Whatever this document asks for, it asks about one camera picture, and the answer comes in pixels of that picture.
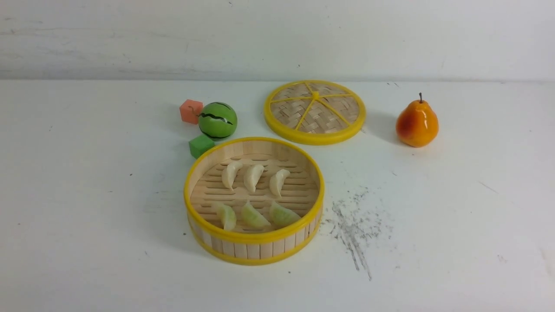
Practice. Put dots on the white dumpling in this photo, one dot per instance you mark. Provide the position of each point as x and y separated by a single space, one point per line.
277 181
252 176
229 174

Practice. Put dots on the green dumpling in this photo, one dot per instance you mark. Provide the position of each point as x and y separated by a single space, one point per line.
226 215
281 216
252 217

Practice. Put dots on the bamboo steamer tray yellow rim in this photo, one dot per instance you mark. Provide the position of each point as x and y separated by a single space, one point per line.
303 193

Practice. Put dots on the bamboo steamer lid yellow rim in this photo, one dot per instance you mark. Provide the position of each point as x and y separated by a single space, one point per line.
314 112

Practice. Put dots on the green toy watermelon ball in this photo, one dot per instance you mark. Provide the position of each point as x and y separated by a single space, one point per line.
218 121

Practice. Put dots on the green foam cube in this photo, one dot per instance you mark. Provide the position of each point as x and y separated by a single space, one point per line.
199 145

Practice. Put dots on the orange foam cube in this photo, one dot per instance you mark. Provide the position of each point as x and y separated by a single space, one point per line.
190 111

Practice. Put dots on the orange toy pear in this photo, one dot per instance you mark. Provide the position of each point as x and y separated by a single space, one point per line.
417 125

